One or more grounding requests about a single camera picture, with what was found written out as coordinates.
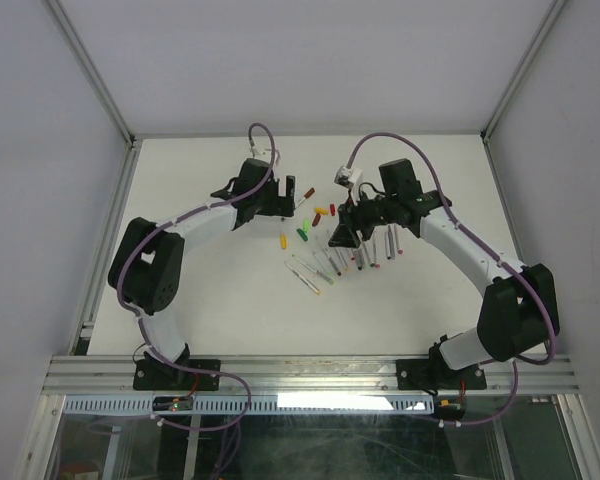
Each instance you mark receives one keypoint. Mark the dark red capped marker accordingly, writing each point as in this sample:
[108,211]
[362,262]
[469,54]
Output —
[304,197]

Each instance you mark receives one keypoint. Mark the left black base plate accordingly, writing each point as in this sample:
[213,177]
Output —
[152,375]

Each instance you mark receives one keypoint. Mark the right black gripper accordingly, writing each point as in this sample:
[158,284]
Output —
[350,221]

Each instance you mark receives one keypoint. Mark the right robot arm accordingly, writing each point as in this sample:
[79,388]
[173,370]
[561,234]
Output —
[519,305]

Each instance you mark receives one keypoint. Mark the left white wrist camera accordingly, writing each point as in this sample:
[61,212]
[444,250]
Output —
[265,154]

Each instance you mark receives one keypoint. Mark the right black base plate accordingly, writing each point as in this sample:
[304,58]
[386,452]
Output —
[432,376]

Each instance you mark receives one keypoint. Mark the slotted grey cable duct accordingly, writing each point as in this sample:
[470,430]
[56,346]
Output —
[286,403]

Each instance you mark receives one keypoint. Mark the dark green marker cap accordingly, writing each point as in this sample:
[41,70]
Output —
[302,234]

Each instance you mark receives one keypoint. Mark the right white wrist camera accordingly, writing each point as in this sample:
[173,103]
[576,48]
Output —
[351,179]

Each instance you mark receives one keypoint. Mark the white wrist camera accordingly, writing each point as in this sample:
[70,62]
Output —
[265,154]
[351,179]

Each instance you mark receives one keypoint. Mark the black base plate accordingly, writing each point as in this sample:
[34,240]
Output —
[152,375]
[432,376]

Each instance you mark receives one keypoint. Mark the grey purple pen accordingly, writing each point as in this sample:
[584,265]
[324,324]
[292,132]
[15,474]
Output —
[389,244]

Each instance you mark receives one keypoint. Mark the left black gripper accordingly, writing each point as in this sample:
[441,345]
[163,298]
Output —
[281,206]

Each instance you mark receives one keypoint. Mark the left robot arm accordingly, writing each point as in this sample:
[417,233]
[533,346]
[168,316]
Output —
[146,269]

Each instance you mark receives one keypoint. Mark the pink capped marker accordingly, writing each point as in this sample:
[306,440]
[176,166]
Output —
[398,246]

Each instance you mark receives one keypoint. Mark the aluminium front rail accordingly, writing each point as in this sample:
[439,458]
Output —
[268,375]

